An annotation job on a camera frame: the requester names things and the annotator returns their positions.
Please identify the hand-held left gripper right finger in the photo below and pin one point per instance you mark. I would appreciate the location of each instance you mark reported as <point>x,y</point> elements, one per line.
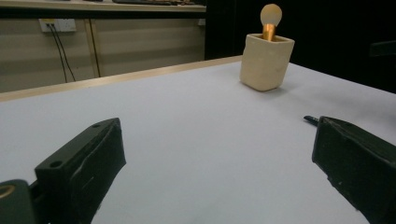
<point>358,165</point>

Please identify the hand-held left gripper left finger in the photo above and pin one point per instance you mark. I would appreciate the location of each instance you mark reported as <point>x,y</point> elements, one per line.
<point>84,168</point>

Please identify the makeup brush small head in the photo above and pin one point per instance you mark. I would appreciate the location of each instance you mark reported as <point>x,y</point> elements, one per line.
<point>311,119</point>

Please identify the beige square brush holder cup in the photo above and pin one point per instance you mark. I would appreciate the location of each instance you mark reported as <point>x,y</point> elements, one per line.
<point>264,65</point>

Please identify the makeup brush large round head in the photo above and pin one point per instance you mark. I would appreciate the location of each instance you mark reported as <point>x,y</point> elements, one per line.
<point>271,15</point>

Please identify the white table mat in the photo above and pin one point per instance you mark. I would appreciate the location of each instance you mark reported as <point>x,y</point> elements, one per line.
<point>202,130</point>

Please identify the black curtain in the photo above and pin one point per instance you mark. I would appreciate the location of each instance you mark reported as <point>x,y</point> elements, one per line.
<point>327,28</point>

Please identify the white wall socket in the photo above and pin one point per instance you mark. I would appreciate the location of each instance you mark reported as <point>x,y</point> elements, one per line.
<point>62,25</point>

